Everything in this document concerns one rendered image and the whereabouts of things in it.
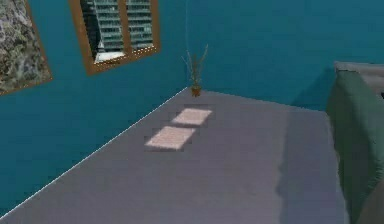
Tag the brown framed window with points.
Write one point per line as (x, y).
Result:
(117, 30)

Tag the thin houseplant in brown pot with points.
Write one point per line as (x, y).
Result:
(195, 76)

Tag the brown framed grey picture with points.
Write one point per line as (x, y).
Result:
(18, 43)

